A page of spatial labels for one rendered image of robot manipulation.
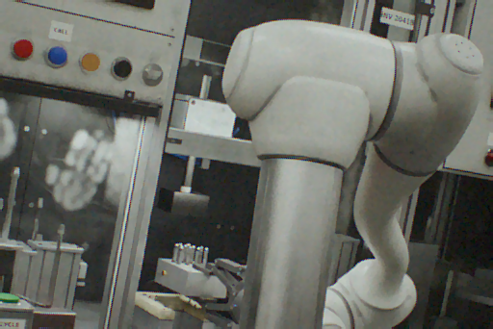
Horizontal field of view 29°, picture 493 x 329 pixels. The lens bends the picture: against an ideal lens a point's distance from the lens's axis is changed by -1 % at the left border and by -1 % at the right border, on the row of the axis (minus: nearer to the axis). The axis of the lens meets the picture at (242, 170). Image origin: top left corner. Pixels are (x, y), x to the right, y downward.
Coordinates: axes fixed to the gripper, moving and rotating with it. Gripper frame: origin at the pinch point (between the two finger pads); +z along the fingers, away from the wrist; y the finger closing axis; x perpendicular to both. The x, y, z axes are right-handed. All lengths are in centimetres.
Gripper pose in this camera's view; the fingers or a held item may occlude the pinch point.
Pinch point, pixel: (203, 283)
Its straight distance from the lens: 192.3
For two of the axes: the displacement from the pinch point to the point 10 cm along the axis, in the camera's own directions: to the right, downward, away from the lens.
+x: -8.2, -1.3, -5.5
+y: 1.9, -9.8, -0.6
